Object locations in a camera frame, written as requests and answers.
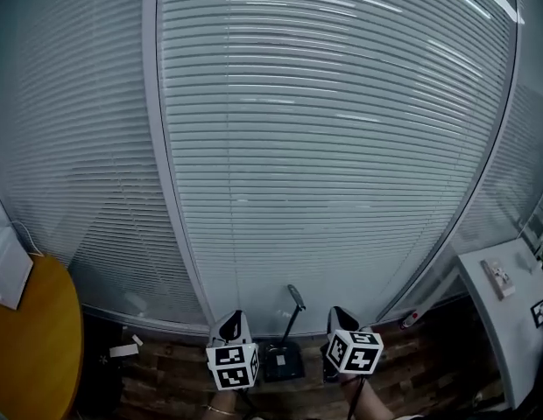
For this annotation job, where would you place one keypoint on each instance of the wide grey window blind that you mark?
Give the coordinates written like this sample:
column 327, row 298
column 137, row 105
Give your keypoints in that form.
column 333, row 156

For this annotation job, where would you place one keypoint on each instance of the small white paper scrap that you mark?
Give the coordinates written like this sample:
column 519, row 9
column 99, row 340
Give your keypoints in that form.
column 137, row 340

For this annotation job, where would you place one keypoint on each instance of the white flat panel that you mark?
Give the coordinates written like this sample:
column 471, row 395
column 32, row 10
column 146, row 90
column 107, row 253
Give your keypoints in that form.
column 6, row 269

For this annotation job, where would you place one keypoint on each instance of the black-and-white printed tag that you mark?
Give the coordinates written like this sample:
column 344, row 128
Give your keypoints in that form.
column 540, row 311

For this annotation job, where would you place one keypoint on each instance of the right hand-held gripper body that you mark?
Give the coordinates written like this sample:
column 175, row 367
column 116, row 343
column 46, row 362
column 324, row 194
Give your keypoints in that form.
column 354, row 352

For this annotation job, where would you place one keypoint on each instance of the white paper strip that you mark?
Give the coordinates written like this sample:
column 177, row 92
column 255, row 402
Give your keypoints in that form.
column 122, row 351

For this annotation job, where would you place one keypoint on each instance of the grey window frame post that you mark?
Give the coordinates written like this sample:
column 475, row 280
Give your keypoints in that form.
column 495, row 156
column 166, row 156

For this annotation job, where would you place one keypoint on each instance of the red and white floor stopper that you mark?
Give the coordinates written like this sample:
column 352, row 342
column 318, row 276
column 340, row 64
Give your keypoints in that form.
column 411, row 319

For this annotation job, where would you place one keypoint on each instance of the white rectangular table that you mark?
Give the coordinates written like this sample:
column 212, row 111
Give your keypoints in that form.
column 508, row 344

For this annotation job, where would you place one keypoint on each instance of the round yellow wooden table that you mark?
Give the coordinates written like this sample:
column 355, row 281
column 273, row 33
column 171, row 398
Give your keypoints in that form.
column 39, row 348

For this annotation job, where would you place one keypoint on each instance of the person's right forearm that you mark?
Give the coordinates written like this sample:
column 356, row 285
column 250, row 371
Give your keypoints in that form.
column 368, row 398

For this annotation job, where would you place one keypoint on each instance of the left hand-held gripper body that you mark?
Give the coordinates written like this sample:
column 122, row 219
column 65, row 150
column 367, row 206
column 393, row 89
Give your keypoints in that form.
column 232, row 366

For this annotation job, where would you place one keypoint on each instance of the person's left forearm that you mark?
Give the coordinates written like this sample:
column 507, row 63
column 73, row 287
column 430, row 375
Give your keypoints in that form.
column 225, row 403

